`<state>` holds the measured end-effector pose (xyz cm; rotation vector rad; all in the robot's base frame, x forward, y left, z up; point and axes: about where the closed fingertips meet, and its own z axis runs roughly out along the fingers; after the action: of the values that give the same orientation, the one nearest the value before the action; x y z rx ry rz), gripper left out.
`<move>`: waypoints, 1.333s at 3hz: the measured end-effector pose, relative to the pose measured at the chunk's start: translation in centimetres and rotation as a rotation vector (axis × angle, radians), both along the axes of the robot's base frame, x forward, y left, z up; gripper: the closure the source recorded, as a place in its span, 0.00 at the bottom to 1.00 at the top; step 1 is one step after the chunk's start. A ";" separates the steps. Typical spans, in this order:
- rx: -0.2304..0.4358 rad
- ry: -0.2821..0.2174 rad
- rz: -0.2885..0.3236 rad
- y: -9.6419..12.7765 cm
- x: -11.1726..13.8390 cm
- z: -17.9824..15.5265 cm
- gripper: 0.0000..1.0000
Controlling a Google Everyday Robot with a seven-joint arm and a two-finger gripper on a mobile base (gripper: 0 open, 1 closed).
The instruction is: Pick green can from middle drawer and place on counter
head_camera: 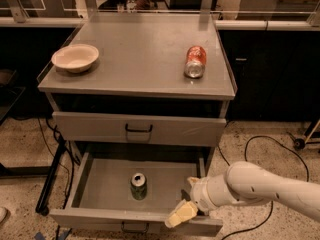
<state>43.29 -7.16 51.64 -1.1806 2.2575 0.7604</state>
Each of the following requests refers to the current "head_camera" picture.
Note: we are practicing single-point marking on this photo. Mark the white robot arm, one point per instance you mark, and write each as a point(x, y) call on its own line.
point(245, 184)

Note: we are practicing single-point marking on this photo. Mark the green soda can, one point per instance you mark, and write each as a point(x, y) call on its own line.
point(138, 186)

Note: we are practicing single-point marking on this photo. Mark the open grey middle drawer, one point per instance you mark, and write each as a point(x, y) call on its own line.
point(101, 198)

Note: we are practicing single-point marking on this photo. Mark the closed grey upper drawer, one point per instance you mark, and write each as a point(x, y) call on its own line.
point(124, 128)

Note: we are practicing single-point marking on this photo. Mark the white paper bowl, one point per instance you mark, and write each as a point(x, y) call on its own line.
point(75, 58)

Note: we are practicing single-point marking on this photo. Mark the clear water bottle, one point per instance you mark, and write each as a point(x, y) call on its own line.
point(131, 5)

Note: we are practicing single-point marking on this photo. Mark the black wheeled stand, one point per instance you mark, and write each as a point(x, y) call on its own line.
point(311, 136)

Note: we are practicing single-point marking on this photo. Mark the grey drawer cabinet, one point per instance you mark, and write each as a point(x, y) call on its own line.
point(140, 71)

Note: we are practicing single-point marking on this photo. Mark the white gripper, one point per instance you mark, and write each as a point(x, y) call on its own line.
point(199, 193)

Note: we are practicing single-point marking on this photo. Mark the black cart frame left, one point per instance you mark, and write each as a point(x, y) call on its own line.
point(42, 204)

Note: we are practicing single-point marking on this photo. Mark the red soda can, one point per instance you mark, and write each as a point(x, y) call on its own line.
point(195, 62)

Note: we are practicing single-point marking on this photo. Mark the white rail behind counter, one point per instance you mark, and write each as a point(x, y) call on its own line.
point(220, 24)

